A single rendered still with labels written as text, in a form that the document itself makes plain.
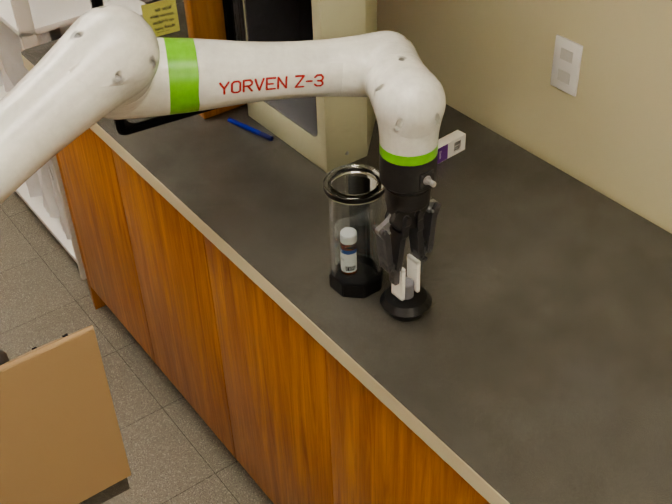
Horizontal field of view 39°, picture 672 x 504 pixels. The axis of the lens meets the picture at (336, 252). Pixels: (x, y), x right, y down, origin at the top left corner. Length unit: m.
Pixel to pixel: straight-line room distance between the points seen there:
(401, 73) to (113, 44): 0.42
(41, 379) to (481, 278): 0.85
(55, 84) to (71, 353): 0.35
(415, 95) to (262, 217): 0.63
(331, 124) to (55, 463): 0.95
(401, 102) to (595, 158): 0.75
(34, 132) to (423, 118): 0.55
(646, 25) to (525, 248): 0.47
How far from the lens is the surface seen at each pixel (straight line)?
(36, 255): 3.56
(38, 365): 1.29
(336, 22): 1.92
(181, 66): 1.46
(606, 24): 1.94
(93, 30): 1.30
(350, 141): 2.07
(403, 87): 1.42
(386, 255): 1.58
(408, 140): 1.44
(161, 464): 2.74
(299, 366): 1.91
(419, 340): 1.65
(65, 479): 1.44
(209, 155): 2.16
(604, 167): 2.06
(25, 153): 1.29
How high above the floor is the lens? 2.08
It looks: 38 degrees down
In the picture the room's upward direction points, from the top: 2 degrees counter-clockwise
